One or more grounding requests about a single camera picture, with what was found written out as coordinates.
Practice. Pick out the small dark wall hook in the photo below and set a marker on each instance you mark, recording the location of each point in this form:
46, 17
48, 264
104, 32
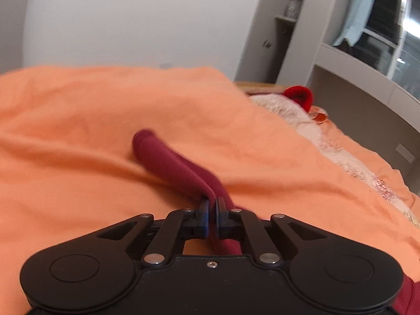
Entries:
266, 43

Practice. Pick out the white wall outlet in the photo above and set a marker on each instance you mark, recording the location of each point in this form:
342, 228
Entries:
405, 152

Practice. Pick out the wooden bed footboard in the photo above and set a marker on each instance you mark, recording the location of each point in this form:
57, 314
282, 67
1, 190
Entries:
259, 88

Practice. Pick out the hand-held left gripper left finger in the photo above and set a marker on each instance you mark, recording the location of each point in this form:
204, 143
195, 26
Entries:
205, 220

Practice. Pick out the clear glass ornament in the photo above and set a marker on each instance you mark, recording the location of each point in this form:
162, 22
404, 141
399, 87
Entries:
294, 8

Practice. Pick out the maroon knit garment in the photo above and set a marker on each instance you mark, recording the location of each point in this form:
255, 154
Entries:
170, 164

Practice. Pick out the window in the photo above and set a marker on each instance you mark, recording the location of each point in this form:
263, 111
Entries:
387, 23

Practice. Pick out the red plush item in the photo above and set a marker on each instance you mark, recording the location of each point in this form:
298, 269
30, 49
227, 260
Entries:
297, 93

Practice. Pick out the grey built-in desk unit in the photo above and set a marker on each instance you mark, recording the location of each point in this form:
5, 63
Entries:
331, 72

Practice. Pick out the light blue curtain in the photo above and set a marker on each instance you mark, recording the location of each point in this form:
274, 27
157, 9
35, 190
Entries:
356, 10

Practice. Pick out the floral beige blanket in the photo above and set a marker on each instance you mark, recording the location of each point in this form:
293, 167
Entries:
295, 115

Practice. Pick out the orange bed sheet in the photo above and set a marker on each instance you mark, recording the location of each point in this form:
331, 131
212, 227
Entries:
82, 121

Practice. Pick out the small orange cloth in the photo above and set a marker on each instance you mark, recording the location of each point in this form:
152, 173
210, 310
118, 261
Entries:
320, 115

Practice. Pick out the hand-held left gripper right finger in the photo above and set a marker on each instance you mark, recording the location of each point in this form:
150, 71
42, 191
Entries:
219, 220

